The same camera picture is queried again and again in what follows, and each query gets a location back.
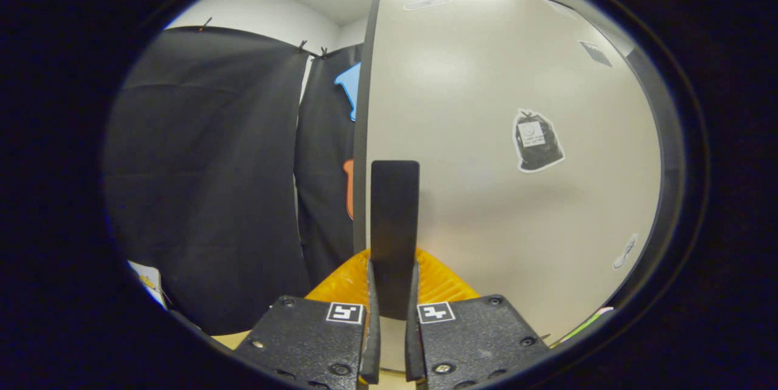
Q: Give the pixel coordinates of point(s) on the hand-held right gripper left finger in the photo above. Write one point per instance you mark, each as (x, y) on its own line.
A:
(372, 347)

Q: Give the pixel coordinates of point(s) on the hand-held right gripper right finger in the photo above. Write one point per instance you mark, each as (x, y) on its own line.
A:
(413, 347)

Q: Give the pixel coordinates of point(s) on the beige cabinet door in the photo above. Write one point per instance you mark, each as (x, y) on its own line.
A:
(474, 104)

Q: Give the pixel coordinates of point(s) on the black backdrop cloth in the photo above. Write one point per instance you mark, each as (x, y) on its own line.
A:
(206, 183)

